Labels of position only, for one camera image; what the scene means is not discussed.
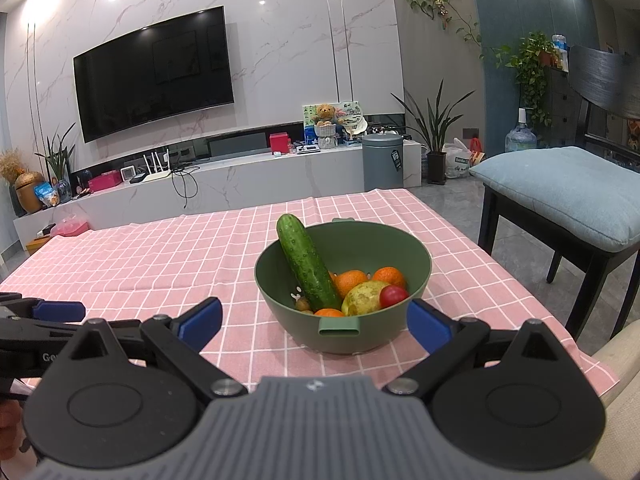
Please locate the small white clock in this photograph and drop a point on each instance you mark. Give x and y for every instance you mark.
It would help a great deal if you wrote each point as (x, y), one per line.
(129, 173)

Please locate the teddy bear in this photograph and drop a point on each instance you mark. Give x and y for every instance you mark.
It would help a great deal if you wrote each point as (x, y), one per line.
(325, 115)

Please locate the dried plant bunch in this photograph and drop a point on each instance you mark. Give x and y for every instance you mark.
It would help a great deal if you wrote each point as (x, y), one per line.
(10, 162)

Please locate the green plant in glass vase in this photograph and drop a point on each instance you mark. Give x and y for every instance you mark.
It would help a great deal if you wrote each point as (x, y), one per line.
(59, 162)

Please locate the red box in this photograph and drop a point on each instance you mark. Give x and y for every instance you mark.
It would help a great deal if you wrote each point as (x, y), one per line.
(279, 143)

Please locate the black television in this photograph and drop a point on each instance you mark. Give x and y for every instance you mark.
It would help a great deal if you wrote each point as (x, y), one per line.
(155, 70)

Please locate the marble tv cabinet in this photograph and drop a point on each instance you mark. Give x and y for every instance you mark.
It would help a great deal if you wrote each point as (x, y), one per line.
(250, 180)

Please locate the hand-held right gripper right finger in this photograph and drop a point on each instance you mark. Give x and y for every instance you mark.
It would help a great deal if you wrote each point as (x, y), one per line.
(430, 327)

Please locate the wooden box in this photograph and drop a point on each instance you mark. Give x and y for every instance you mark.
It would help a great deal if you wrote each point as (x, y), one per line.
(36, 245)

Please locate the small red fruit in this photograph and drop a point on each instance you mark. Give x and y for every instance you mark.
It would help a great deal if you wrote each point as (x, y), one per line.
(393, 296)

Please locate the blue water bottle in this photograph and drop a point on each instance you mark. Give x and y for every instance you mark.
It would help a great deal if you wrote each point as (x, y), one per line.
(520, 139)

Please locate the black wooden chair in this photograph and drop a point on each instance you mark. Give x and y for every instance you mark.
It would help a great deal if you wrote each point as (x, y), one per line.
(610, 75)

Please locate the green ivy plant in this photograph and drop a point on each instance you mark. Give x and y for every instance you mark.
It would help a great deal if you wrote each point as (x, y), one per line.
(530, 60)

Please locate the potted long-leaf plant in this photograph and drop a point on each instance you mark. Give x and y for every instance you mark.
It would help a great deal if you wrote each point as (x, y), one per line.
(435, 127)

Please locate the white round fan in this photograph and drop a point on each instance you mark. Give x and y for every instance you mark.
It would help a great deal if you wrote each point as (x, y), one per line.
(352, 125)

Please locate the dark cabinet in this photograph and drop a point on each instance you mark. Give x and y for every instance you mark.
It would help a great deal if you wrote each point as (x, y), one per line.
(562, 102)

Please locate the brown kiwi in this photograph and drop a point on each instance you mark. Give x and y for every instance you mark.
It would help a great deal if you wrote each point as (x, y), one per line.
(301, 303)

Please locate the yellow green pear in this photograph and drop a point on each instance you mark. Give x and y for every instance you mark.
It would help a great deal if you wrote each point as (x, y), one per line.
(365, 297)

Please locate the hanging vine plant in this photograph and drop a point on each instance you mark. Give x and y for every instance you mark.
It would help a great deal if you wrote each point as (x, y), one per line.
(440, 5)

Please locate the golden vase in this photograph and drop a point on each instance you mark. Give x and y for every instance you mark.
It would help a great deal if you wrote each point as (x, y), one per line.
(29, 191)

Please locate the pink checkered tablecloth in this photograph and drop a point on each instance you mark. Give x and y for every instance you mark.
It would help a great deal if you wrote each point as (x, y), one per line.
(150, 270)

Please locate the white router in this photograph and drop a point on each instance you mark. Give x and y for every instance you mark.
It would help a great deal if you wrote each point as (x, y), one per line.
(155, 170)

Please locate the pink box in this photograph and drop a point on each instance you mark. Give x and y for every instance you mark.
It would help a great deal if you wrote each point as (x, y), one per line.
(104, 181)

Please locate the green cucumber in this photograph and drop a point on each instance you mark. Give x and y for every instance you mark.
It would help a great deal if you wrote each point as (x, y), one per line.
(305, 260)

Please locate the white plastic bag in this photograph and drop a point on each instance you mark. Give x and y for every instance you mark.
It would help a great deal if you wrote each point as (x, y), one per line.
(456, 160)

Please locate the red bag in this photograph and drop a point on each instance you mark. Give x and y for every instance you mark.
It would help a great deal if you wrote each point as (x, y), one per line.
(476, 147)

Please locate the orange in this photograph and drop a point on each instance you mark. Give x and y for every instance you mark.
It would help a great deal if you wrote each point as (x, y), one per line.
(350, 282)
(389, 276)
(330, 313)

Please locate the blue snack bag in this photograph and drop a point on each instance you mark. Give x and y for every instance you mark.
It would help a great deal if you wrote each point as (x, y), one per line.
(46, 194)

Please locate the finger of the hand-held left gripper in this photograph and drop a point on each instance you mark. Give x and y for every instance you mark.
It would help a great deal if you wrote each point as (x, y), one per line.
(60, 310)

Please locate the pink plastic container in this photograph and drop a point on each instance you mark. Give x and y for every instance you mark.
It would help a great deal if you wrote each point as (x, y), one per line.
(70, 227)

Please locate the grey trash can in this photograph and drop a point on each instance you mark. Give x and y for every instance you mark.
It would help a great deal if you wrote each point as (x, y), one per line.
(382, 160)

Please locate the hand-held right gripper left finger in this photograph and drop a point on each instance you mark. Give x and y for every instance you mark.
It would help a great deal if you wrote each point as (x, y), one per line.
(202, 322)

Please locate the green bowl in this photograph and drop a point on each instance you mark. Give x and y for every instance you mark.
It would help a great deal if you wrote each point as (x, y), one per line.
(390, 245)

